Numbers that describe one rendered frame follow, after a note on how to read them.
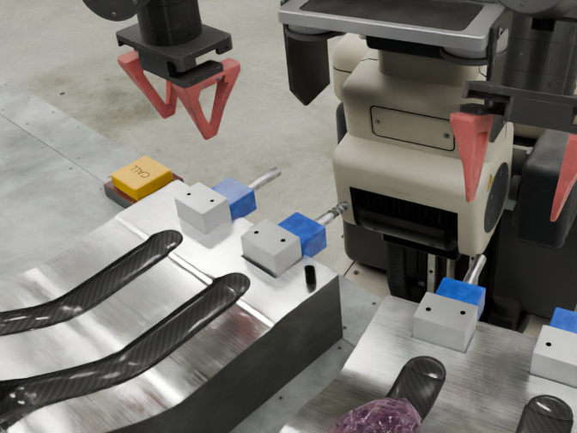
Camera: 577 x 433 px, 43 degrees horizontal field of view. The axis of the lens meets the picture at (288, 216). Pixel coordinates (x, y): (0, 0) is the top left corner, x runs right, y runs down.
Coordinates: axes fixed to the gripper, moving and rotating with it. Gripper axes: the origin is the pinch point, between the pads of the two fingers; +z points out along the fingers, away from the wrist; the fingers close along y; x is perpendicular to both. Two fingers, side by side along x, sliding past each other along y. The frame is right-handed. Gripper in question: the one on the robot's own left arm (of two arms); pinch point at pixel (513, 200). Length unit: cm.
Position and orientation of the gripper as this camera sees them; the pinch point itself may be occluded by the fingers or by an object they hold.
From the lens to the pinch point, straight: 64.0
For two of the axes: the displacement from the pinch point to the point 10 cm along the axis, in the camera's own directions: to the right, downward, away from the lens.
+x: 4.8, -1.6, 8.6
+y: 8.7, 2.3, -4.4
